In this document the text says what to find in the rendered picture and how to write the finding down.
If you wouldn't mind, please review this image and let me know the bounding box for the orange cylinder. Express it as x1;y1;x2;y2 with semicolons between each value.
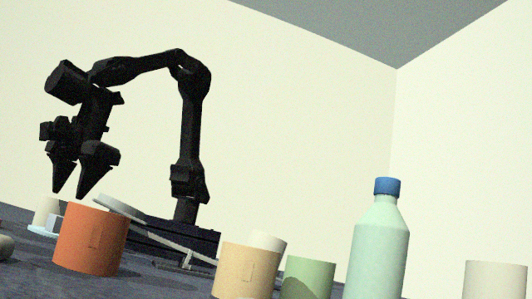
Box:
52;201;131;277

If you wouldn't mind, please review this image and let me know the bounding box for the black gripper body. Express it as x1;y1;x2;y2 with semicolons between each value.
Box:
45;110;121;166

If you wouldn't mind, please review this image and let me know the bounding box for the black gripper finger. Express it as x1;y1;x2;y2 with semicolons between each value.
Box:
47;153;77;194
76;155;113;200

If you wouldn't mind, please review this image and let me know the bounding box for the white round dish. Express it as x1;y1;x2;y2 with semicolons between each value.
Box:
27;225;59;239

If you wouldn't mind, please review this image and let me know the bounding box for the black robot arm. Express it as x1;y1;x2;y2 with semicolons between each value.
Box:
39;48;211;227

